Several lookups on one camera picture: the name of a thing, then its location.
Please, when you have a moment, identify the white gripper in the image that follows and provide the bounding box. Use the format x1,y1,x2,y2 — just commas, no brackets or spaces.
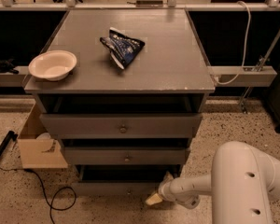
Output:
146,172,181,206

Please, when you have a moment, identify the grey bottom drawer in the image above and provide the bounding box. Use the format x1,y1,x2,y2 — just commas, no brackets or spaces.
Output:
72,164,182,196

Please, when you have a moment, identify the grey drawer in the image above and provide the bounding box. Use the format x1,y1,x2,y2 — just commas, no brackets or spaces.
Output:
62,147,189,165
40,114,202,139
72,164,182,196

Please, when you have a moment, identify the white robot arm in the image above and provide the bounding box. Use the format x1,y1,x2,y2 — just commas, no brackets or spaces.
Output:
146,141,280,224

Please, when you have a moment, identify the grey middle drawer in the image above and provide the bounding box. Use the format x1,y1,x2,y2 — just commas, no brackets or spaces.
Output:
62,147,189,165

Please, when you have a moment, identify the grey wooden drawer cabinet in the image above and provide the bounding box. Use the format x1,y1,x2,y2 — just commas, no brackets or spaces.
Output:
23,8,217,185

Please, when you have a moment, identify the grey top drawer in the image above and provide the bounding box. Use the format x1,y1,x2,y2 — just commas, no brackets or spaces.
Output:
40,114,202,139

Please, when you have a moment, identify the cardboard box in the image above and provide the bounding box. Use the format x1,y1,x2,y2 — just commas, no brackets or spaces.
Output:
17,105,68,169

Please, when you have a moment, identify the blue crumpled chip bag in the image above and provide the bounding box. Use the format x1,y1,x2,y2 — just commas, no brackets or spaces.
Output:
100,27,146,70

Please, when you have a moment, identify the black pole on floor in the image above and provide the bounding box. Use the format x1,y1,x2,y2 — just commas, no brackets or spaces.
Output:
0,131,18,157

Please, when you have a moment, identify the white bowl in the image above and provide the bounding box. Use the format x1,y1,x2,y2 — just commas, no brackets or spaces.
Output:
28,50,77,81

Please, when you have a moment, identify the white hanging cable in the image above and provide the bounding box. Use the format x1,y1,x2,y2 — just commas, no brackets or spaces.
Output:
213,0,253,86

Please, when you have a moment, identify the black floor cable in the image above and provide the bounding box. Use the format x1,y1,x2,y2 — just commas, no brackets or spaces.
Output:
0,163,77,224

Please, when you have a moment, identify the black object on rail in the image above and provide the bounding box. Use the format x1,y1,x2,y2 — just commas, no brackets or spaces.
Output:
0,60,19,74

